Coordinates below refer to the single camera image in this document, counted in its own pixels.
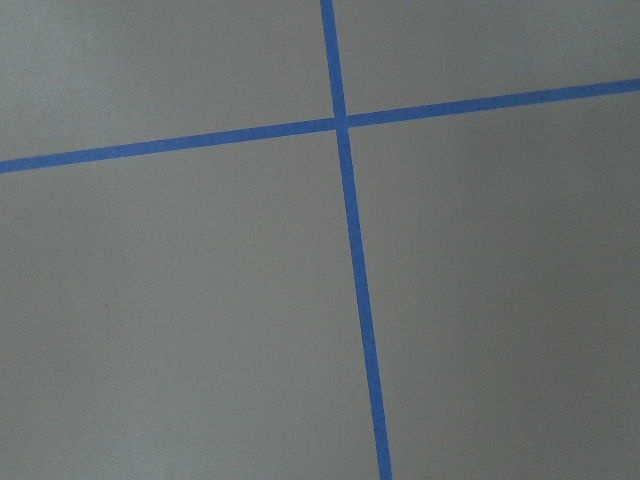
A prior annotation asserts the brown paper table mat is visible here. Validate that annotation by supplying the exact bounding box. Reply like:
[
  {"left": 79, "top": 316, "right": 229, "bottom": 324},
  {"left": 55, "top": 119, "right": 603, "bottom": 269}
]
[{"left": 1, "top": 1, "right": 639, "bottom": 479}]

